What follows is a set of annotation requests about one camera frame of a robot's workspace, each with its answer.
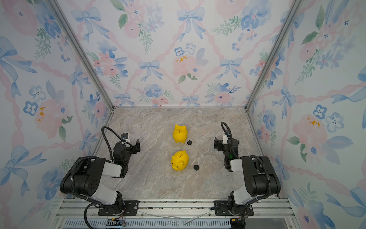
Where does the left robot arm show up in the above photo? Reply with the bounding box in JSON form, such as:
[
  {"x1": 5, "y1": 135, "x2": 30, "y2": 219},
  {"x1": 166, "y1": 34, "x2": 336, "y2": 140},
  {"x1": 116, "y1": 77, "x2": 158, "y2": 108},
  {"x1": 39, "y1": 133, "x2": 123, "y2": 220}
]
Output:
[{"x1": 60, "y1": 140, "x2": 141, "y2": 216}]

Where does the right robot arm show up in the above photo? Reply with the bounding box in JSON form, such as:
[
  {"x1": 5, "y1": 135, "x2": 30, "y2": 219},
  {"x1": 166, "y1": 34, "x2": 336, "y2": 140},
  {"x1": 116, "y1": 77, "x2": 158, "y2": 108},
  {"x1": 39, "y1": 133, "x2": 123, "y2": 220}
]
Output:
[{"x1": 211, "y1": 136, "x2": 281, "y2": 218}]

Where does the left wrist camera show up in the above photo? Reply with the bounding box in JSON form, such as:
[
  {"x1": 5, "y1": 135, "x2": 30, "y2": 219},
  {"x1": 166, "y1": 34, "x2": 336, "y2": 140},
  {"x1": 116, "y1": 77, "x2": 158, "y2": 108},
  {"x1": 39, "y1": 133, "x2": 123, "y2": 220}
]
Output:
[{"x1": 121, "y1": 133, "x2": 130, "y2": 143}]

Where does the left aluminium corner post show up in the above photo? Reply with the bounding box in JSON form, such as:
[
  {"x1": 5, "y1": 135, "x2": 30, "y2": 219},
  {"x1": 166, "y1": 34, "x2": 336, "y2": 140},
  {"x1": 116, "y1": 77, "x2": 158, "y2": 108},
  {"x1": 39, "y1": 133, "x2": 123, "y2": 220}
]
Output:
[{"x1": 45, "y1": 0, "x2": 114, "y2": 110}]

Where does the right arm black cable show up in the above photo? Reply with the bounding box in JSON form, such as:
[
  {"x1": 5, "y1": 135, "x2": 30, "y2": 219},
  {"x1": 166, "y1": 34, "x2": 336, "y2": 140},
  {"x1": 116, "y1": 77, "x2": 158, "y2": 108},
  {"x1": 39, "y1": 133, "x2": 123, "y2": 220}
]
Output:
[{"x1": 220, "y1": 121, "x2": 272, "y2": 201}]

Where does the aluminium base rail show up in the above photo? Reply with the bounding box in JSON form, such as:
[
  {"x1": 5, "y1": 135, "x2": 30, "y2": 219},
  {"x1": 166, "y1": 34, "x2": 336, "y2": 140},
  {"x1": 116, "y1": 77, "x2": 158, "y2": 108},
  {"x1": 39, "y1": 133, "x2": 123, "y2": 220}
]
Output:
[{"x1": 51, "y1": 198, "x2": 300, "y2": 229}]

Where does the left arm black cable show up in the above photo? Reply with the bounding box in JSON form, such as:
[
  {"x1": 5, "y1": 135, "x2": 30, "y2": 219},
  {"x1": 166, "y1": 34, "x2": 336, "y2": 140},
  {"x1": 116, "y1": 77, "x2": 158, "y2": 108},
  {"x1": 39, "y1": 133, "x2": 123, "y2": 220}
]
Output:
[{"x1": 70, "y1": 126, "x2": 126, "y2": 229}]

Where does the right aluminium corner post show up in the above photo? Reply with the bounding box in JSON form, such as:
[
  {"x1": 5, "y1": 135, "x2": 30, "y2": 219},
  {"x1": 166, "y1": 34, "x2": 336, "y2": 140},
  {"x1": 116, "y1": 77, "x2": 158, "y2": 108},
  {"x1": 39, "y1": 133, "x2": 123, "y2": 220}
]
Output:
[{"x1": 245, "y1": 0, "x2": 303, "y2": 112}]

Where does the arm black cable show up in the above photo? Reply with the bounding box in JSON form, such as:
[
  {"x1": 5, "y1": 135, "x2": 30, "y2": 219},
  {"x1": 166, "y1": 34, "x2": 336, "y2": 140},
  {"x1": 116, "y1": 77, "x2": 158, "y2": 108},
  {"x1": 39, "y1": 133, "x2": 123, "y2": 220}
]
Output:
[
  {"x1": 70, "y1": 126, "x2": 126, "y2": 229},
  {"x1": 220, "y1": 121, "x2": 272, "y2": 201}
]

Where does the black mounting plate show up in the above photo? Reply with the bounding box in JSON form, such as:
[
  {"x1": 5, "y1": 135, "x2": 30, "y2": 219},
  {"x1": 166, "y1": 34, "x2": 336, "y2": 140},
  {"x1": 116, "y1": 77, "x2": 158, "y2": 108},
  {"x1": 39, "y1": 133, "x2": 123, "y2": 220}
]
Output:
[
  {"x1": 211, "y1": 200, "x2": 254, "y2": 217},
  {"x1": 98, "y1": 200, "x2": 139, "y2": 216}
]

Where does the aluminium corner post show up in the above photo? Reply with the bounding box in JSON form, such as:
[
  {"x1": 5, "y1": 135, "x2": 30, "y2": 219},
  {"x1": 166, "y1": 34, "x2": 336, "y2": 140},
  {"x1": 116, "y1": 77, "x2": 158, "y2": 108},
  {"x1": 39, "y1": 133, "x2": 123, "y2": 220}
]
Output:
[
  {"x1": 245, "y1": 0, "x2": 303, "y2": 112},
  {"x1": 45, "y1": 0, "x2": 114, "y2": 110}
]

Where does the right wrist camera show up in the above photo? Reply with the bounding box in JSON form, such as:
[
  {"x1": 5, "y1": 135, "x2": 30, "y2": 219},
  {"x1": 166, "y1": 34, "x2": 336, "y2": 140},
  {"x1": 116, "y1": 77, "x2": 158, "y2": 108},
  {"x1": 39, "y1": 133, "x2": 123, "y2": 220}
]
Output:
[{"x1": 223, "y1": 134, "x2": 230, "y2": 145}]

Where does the yellow piggy bank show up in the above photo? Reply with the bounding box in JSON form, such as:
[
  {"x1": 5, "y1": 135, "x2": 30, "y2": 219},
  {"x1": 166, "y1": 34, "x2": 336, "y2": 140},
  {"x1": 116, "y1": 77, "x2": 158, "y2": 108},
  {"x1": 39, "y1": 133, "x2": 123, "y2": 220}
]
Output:
[
  {"x1": 171, "y1": 150, "x2": 189, "y2": 171},
  {"x1": 173, "y1": 125, "x2": 188, "y2": 143}
]

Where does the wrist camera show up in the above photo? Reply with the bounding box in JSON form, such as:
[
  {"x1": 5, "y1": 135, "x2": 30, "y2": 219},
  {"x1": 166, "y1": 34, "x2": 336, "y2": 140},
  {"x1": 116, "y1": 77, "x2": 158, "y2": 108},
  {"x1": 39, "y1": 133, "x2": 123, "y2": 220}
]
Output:
[
  {"x1": 223, "y1": 134, "x2": 230, "y2": 145},
  {"x1": 121, "y1": 133, "x2": 130, "y2": 143}
]

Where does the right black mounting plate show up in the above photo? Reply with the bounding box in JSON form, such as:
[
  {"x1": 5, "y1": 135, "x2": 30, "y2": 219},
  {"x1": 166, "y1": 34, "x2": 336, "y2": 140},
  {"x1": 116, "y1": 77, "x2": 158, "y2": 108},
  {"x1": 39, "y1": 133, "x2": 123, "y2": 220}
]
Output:
[{"x1": 211, "y1": 200, "x2": 254, "y2": 217}]

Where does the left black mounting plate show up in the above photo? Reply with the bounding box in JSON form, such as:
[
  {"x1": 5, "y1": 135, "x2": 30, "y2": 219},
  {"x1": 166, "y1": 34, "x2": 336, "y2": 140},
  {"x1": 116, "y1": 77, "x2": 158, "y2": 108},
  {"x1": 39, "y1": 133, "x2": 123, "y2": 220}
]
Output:
[{"x1": 98, "y1": 200, "x2": 139, "y2": 216}]

